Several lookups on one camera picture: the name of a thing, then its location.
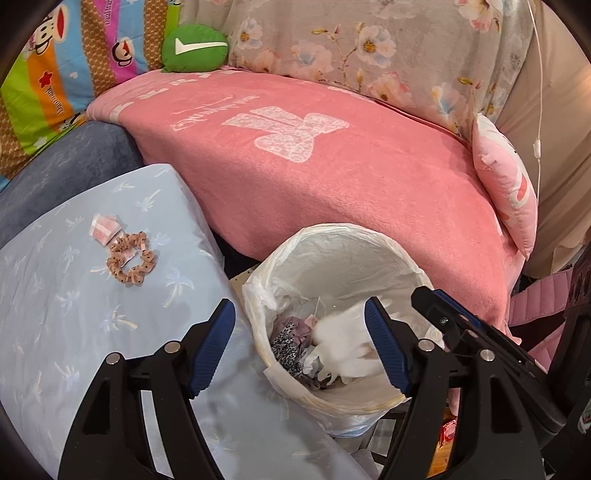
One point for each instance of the purple cloth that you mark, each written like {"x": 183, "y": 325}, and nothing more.
{"x": 300, "y": 330}

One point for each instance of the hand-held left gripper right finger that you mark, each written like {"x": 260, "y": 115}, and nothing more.
{"x": 385, "y": 344}

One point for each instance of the pink printed pillow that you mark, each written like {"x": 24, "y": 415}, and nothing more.
{"x": 505, "y": 184}

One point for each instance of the small pink packet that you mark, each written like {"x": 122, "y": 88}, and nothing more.
{"x": 105, "y": 227}

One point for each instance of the bin with white bag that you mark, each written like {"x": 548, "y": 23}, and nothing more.
{"x": 332, "y": 263}

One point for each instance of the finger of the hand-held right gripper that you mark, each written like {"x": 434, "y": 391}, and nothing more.
{"x": 461, "y": 311}
{"x": 436, "y": 311}

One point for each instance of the peach dotted scrunchie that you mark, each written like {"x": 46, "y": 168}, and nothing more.
{"x": 138, "y": 272}

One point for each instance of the red snack packet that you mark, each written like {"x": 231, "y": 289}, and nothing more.
{"x": 449, "y": 427}

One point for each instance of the colourful cartoon blanket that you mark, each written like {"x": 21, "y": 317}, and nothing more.
{"x": 69, "y": 69}

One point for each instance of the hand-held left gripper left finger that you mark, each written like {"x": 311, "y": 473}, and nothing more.
{"x": 210, "y": 341}

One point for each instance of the beige cloth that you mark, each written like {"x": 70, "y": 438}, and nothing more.
{"x": 565, "y": 138}

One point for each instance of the pink blanket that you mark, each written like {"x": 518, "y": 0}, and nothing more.
{"x": 346, "y": 194}

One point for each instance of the green pillow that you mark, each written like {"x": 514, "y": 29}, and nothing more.
{"x": 194, "y": 48}

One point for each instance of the pale perforated board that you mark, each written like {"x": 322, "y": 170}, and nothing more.
{"x": 242, "y": 277}

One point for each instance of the floral grey pillow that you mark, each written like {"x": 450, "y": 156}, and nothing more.
{"x": 369, "y": 41}

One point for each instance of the leopard print scrunchie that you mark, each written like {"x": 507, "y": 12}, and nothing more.
{"x": 286, "y": 348}

